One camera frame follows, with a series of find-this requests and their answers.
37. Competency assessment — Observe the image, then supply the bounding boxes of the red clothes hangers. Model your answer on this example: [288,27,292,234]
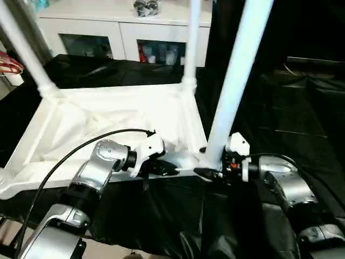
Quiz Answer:
[0,51,24,74]

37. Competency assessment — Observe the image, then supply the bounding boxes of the white plastic container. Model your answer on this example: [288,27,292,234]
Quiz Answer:
[4,72,25,87]

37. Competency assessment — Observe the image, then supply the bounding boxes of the grey curtain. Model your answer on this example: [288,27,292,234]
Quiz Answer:
[0,0,54,66]

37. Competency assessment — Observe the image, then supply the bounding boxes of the black glossy mat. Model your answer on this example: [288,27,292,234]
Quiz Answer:
[0,53,345,259]

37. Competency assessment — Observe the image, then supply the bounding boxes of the black metal table frame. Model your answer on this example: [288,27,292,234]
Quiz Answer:
[0,213,28,259]

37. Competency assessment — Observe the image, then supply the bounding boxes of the black television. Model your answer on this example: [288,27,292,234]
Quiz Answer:
[287,56,345,66]

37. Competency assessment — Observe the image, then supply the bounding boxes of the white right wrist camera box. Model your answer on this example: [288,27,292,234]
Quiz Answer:
[225,132,252,182]

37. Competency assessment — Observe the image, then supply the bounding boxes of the black bundle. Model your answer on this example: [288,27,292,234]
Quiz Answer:
[134,0,160,17]

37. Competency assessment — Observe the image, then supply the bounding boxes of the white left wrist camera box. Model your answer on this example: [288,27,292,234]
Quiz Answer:
[129,132,167,179]

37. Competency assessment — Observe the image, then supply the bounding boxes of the white glass-door cabinet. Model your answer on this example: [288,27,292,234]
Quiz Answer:
[39,0,213,67]

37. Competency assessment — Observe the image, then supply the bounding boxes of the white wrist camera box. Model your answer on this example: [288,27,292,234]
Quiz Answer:
[225,132,252,182]
[129,132,167,179]

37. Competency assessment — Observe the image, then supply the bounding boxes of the white plastic table leg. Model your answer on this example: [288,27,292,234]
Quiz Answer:
[199,0,275,174]
[182,0,202,94]
[0,167,17,200]
[0,0,59,100]

